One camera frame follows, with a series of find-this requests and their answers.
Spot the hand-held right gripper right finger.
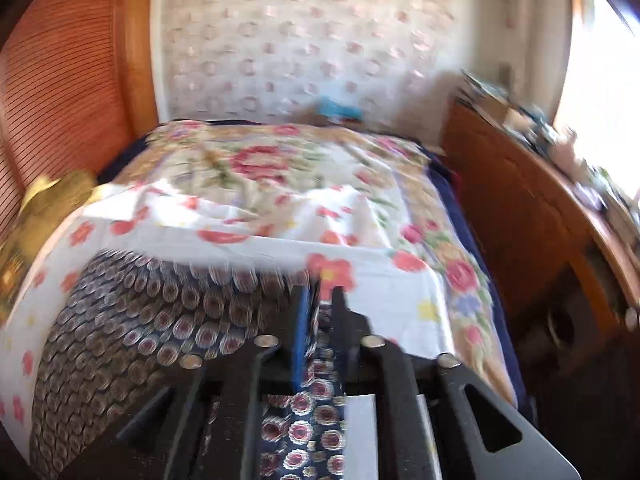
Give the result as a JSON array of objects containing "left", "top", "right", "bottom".
[{"left": 330, "top": 285, "right": 581, "bottom": 480}]

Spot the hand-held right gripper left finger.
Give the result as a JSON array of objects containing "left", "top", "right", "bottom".
[{"left": 65, "top": 285, "right": 313, "bottom": 480}]

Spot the navy medallion print garment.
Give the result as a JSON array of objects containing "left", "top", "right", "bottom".
[{"left": 27, "top": 247, "right": 351, "bottom": 480}]

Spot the floral bedsheet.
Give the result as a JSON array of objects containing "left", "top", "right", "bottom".
[{"left": 0, "top": 120, "right": 518, "bottom": 441}]

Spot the wooden cabinet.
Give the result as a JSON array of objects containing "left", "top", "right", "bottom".
[{"left": 440, "top": 100, "right": 640, "bottom": 411}]

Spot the blue packet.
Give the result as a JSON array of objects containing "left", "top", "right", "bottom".
[{"left": 317, "top": 96, "right": 363, "bottom": 118}]

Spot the cardboard box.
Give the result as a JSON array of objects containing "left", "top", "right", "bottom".
[{"left": 502, "top": 105, "right": 532, "bottom": 132}]

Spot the folded patterned cloth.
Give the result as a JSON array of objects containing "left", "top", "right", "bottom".
[{"left": 460, "top": 72, "right": 506, "bottom": 107}]

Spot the yellow patterned bed cover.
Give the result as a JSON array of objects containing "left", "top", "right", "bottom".
[{"left": 0, "top": 170, "right": 101, "bottom": 321}]

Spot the white circle pattern curtain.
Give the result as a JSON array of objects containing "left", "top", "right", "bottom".
[{"left": 152, "top": 0, "right": 571, "bottom": 131}]

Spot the wooden headboard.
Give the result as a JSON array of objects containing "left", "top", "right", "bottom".
[{"left": 0, "top": 0, "right": 161, "bottom": 241}]

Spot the bright window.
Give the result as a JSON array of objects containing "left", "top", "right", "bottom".
[{"left": 552, "top": 0, "right": 640, "bottom": 201}]

